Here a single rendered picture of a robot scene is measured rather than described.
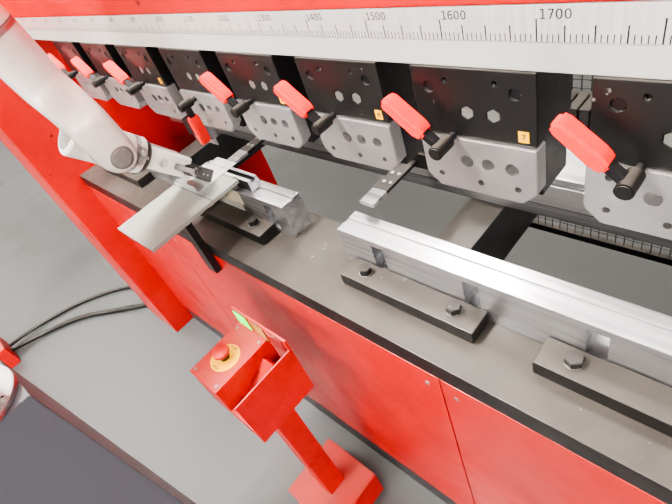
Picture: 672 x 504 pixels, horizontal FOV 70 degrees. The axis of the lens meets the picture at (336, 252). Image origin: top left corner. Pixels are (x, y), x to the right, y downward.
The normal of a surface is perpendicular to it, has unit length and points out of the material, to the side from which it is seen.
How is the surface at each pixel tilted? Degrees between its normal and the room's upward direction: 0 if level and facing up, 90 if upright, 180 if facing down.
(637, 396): 0
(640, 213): 90
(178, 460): 0
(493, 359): 0
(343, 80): 90
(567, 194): 90
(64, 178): 90
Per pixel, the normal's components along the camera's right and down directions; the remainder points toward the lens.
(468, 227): -0.29, -0.70
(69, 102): 0.25, -0.15
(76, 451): 0.76, 0.25
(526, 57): -0.64, 0.65
